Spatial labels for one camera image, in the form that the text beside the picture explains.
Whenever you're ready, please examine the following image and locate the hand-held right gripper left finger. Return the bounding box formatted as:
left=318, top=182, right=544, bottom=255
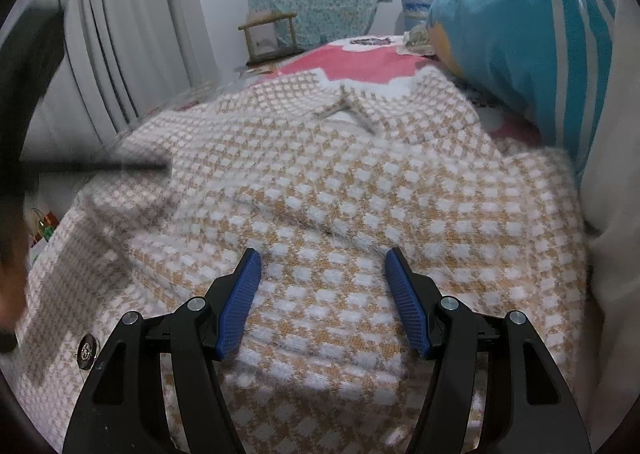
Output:
left=62, top=247, right=263, bottom=454

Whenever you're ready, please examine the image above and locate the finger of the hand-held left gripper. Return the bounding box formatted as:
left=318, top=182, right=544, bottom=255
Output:
left=20, top=161, right=168, bottom=174

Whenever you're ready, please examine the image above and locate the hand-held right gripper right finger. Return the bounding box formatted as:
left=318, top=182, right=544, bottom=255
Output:
left=383, top=247, right=593, bottom=454

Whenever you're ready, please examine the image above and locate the beige white checked knit cardigan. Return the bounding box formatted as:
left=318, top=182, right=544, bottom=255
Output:
left=10, top=67, right=608, bottom=454

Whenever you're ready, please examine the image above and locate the colourful paper bag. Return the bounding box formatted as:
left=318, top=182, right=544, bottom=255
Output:
left=27, top=207, right=61, bottom=260

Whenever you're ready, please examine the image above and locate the wooden chair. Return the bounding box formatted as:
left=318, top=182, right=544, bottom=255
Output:
left=238, top=11, right=306, bottom=66

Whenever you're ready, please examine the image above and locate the pink fleece blanket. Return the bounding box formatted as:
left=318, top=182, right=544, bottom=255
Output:
left=250, top=34, right=546, bottom=145

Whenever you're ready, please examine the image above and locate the olive patterned cloth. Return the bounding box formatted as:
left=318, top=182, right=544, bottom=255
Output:
left=404, top=24, right=441, bottom=55

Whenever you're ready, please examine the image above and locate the blue patterned pillow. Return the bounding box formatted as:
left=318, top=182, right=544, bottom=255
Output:
left=429, top=0, right=618, bottom=185

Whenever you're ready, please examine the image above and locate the blue water bottle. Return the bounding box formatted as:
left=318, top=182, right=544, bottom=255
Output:
left=400, top=0, right=435, bottom=35

